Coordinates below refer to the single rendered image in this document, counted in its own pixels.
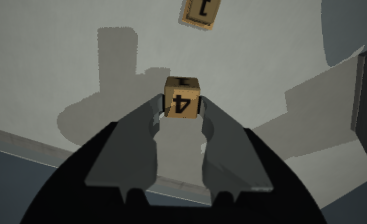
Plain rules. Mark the tan rectangular tray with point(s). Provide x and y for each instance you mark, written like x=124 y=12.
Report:
x=193 y=22

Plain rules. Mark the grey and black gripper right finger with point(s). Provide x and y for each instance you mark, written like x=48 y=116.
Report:
x=238 y=161

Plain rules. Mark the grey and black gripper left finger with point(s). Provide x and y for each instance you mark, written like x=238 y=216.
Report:
x=122 y=156

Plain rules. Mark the tan wooden cube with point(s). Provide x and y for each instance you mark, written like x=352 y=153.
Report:
x=181 y=97
x=202 y=10

